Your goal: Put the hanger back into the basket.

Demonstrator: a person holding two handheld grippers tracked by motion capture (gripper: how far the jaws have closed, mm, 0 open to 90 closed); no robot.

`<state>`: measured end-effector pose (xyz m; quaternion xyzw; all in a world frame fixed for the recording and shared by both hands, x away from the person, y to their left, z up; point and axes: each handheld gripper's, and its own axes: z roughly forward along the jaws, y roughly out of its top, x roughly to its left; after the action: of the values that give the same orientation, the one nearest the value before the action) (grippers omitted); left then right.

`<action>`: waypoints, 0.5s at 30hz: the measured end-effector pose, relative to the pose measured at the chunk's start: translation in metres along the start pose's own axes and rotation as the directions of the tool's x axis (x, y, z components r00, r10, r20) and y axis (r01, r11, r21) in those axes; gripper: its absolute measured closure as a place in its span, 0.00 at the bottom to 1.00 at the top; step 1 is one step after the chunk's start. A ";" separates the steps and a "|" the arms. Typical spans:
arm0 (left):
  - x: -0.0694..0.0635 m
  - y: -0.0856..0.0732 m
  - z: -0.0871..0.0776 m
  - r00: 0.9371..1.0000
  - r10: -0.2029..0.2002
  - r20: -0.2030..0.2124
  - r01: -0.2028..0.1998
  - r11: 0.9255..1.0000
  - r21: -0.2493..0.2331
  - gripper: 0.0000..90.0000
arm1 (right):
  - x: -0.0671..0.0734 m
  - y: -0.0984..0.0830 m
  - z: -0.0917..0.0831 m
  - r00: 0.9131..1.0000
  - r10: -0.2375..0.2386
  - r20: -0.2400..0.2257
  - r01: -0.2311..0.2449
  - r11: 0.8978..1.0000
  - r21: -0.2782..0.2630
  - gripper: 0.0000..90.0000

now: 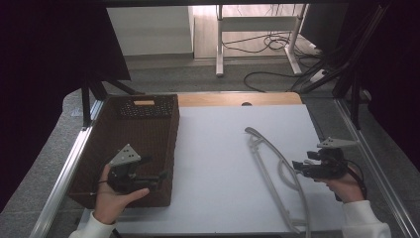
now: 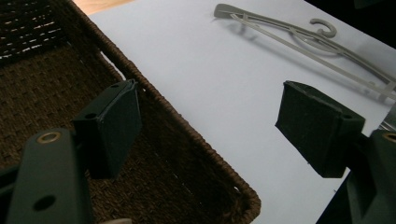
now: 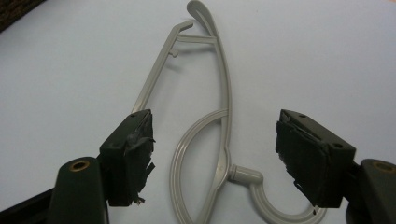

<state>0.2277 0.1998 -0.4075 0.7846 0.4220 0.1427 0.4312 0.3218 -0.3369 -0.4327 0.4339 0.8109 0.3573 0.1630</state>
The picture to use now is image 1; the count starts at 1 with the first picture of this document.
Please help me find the white metal desk frame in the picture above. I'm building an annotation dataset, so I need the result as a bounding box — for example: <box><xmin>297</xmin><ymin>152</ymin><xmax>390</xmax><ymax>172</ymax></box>
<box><xmin>215</xmin><ymin>3</ymin><xmax>310</xmax><ymax>78</ymax></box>

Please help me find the white cabinet panel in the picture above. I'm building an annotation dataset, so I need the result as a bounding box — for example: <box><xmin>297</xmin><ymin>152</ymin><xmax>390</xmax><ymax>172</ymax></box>
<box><xmin>106</xmin><ymin>5</ymin><xmax>195</xmax><ymax>58</ymax></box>

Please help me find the aluminium rail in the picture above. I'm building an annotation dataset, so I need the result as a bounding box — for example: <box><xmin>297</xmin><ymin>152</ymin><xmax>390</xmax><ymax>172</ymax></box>
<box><xmin>29</xmin><ymin>98</ymin><xmax>107</xmax><ymax>238</ymax></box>
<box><xmin>334</xmin><ymin>98</ymin><xmax>420</xmax><ymax>238</ymax></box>

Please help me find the white table mat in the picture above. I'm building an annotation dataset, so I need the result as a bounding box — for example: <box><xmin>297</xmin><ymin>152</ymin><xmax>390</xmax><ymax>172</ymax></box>
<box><xmin>78</xmin><ymin>103</ymin><xmax>347</xmax><ymax>234</ymax></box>

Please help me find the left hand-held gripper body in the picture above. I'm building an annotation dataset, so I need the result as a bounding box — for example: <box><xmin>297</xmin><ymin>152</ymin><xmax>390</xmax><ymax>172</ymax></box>
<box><xmin>106</xmin><ymin>143</ymin><xmax>160</xmax><ymax>194</ymax></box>

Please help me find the person's right hand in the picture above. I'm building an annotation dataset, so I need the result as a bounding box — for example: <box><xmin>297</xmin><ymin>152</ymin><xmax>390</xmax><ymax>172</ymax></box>
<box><xmin>317</xmin><ymin>168</ymin><xmax>367</xmax><ymax>204</ymax></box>

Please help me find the black tripod stand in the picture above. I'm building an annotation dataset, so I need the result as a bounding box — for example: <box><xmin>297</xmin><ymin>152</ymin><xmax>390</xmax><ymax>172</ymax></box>
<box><xmin>80</xmin><ymin>71</ymin><xmax>146</xmax><ymax>129</ymax></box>

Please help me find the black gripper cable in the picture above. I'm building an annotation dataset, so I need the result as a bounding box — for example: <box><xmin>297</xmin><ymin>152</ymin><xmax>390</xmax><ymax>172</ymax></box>
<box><xmin>335</xmin><ymin>159</ymin><xmax>368</xmax><ymax>202</ymax></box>

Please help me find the black floor cables bundle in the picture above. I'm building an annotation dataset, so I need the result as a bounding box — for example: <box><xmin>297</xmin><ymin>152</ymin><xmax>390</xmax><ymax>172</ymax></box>
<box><xmin>221</xmin><ymin>31</ymin><xmax>323</xmax><ymax>59</ymax></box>

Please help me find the brown woven basket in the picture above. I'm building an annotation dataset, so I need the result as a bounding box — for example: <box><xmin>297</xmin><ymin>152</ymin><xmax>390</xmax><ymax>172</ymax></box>
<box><xmin>67</xmin><ymin>93</ymin><xmax>181</xmax><ymax>209</ymax></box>

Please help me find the black curtain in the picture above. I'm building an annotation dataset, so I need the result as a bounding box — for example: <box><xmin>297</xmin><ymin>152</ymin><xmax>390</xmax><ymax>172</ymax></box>
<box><xmin>0</xmin><ymin>0</ymin><xmax>132</xmax><ymax>212</ymax></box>
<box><xmin>336</xmin><ymin>0</ymin><xmax>420</xmax><ymax>163</ymax></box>

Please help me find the black metal stand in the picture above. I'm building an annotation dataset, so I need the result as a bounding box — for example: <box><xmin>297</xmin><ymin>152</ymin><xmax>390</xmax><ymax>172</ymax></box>
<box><xmin>290</xmin><ymin>3</ymin><xmax>392</xmax><ymax>131</ymax></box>

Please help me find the person's left hand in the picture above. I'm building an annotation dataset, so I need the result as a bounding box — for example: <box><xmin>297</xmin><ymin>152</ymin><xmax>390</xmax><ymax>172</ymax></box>
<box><xmin>93</xmin><ymin>164</ymin><xmax>151</xmax><ymax>226</ymax></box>

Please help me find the black floor cable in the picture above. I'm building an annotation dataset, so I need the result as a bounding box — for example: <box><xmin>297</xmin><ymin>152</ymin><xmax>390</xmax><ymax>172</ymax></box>
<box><xmin>243</xmin><ymin>70</ymin><xmax>300</xmax><ymax>93</ymax></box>

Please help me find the white power strip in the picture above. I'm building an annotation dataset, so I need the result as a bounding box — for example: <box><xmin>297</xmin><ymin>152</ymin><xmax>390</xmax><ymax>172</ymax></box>
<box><xmin>309</xmin><ymin>68</ymin><xmax>327</xmax><ymax>84</ymax></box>

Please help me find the grey clothes hanger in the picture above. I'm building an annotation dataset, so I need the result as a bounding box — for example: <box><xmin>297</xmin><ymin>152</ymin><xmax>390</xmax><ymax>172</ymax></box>
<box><xmin>244</xmin><ymin>126</ymin><xmax>313</xmax><ymax>238</ymax></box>

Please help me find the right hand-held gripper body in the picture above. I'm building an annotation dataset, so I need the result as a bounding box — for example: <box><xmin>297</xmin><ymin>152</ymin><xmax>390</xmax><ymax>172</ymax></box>
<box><xmin>301</xmin><ymin>136</ymin><xmax>360</xmax><ymax>180</ymax></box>

